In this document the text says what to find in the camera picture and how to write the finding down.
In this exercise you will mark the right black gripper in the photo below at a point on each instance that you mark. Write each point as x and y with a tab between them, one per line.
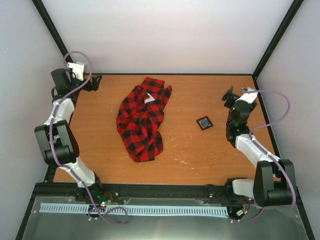
232	97

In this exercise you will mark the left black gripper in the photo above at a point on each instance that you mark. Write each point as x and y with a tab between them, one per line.
94	85

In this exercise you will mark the red black plaid shirt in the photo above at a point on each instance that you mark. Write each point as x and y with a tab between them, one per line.
139	117

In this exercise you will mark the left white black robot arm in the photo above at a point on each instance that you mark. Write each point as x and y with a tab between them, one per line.
57	143

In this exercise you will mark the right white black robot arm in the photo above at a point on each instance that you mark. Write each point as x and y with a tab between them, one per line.
274	183

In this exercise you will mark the small black square tray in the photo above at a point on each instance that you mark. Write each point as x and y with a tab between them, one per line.
204	123

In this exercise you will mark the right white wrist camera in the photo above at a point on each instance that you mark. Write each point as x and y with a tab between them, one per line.
249	95

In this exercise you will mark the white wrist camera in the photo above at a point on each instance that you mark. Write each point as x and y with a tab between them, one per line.
249	95
78	69

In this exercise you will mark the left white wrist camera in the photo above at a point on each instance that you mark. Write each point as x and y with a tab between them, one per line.
78	69

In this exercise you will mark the left black frame post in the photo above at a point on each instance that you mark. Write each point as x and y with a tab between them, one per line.
45	16

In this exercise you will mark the black frame post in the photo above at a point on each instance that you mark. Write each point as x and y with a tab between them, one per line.
45	16
283	26

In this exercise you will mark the right black frame post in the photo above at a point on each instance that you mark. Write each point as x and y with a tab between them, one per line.
283	26

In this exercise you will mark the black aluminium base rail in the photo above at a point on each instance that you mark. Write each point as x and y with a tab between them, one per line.
118	193

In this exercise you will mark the light blue slotted cable duct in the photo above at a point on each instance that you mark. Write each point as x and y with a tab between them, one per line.
136	210

